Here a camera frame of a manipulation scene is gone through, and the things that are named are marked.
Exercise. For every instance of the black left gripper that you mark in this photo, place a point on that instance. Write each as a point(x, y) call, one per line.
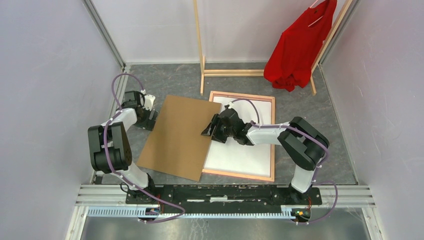
point(149, 124)

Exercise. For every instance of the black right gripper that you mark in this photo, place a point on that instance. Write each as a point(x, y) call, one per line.
point(216, 135)

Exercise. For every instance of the seascape photo print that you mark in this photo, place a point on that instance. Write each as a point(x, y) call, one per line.
point(245, 159)

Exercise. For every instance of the brown backing board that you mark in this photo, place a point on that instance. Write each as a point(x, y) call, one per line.
point(176, 146)

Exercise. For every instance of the pink wooden picture frame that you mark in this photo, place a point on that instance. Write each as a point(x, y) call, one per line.
point(273, 139)

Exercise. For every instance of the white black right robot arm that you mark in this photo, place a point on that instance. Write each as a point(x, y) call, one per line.
point(306, 146)

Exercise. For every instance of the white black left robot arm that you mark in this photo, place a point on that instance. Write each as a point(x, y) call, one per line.
point(110, 150)

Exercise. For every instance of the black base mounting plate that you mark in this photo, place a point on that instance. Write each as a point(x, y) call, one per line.
point(225, 199)

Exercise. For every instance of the red t-shirt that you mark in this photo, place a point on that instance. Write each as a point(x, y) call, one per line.
point(290, 64)

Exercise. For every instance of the pink clothes hanger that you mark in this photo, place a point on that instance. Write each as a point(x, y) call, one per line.
point(318, 14)

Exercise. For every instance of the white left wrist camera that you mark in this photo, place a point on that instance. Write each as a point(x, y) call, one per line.
point(147, 100)

